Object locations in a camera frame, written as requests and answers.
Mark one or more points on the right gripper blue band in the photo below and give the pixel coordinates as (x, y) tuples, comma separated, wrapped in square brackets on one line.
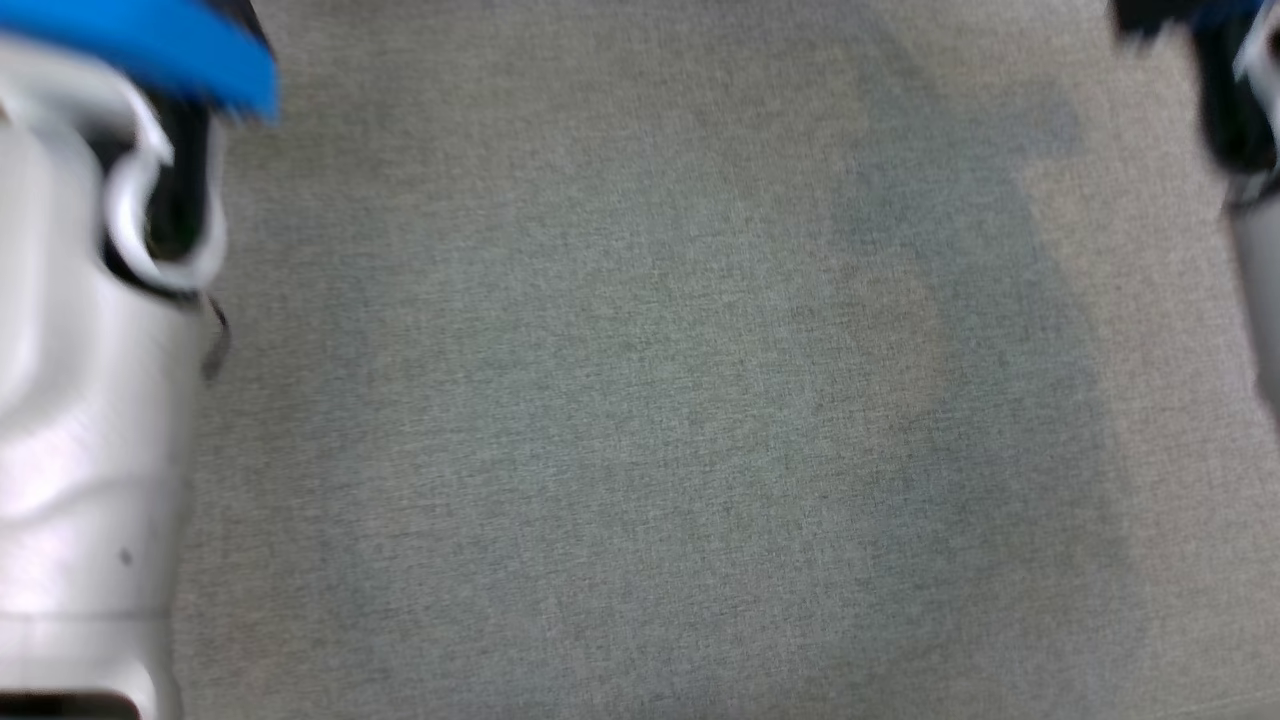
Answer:
[(1230, 90)]

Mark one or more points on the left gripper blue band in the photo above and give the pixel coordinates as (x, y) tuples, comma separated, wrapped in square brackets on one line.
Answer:
[(150, 45)]

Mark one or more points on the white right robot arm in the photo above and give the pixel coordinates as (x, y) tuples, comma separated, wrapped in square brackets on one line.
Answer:
[(1262, 260)]

